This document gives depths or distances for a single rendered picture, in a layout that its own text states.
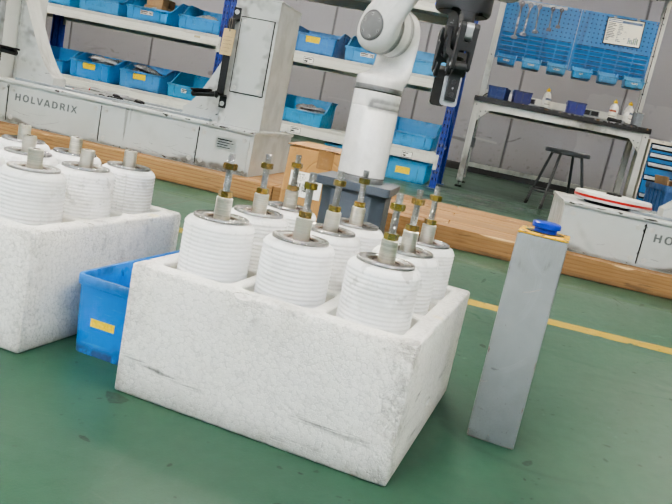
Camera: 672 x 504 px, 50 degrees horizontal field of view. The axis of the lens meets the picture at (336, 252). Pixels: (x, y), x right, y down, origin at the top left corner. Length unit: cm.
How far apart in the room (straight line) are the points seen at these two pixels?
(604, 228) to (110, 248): 206
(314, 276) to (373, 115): 53
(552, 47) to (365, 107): 555
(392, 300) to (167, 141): 236
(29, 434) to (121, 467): 12
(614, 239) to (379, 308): 209
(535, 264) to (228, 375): 45
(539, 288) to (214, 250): 45
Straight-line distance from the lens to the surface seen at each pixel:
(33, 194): 113
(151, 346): 99
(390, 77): 139
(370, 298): 88
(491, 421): 111
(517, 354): 108
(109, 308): 111
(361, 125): 139
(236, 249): 97
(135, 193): 132
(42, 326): 116
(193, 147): 311
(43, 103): 345
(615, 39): 693
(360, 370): 87
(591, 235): 290
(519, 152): 921
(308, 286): 92
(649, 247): 294
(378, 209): 138
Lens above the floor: 43
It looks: 11 degrees down
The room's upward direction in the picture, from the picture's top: 12 degrees clockwise
